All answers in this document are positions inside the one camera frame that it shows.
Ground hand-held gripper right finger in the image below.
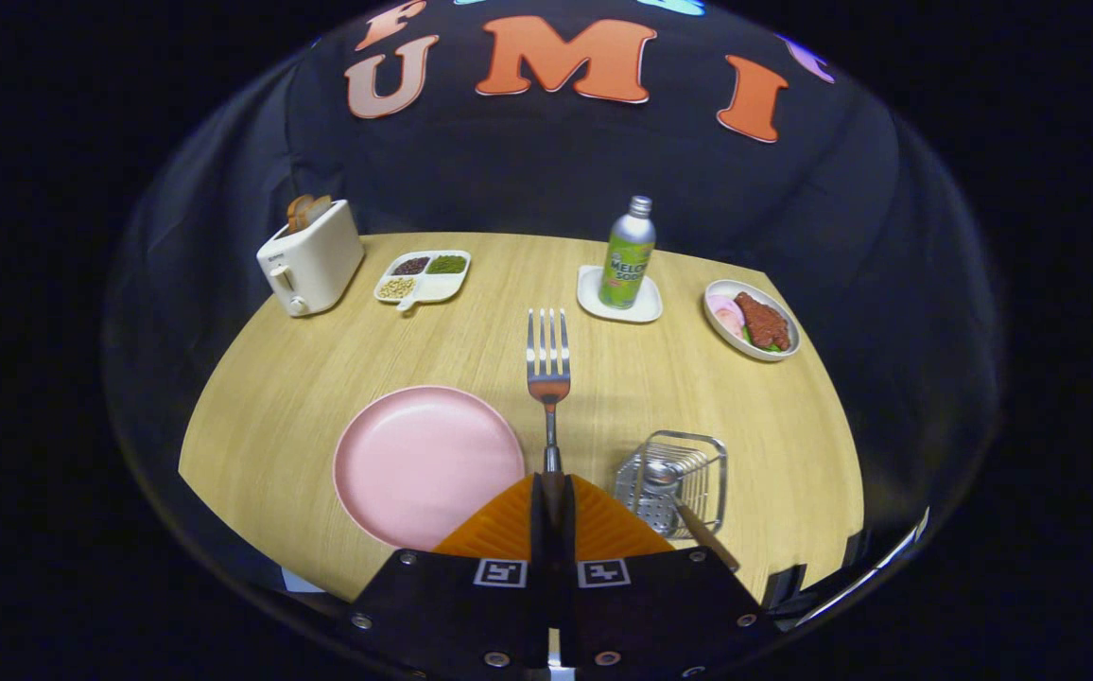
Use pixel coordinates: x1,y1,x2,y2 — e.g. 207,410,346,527
561,473,776,680

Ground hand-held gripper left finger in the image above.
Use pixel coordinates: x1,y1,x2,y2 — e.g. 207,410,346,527
348,473,548,680

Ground metal spoon with brown handle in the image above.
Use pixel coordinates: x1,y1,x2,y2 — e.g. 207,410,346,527
639,459,742,574

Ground metal fork with brown handle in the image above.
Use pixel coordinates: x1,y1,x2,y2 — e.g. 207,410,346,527
525,307,573,559

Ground metal drainer tray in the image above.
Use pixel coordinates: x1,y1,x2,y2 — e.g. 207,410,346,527
613,430,729,542

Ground pink round plate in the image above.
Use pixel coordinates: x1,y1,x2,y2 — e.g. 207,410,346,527
333,385,527,552

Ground white oval food plate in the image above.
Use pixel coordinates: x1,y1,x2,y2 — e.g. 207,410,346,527
703,279,802,363

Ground pink ham slices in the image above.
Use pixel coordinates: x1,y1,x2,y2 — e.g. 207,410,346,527
707,295,746,337

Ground brown fried meat piece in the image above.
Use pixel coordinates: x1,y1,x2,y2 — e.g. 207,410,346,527
734,291,791,351

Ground white square coaster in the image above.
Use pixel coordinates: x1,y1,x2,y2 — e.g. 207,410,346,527
577,265,664,324

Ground white divided dish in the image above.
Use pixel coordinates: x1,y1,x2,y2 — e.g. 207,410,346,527
373,250,472,313

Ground green label soda bottle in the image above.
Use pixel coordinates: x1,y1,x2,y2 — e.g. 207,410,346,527
598,195,657,310

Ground cream white toaster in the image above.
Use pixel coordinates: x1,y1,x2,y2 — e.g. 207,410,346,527
256,199,366,318

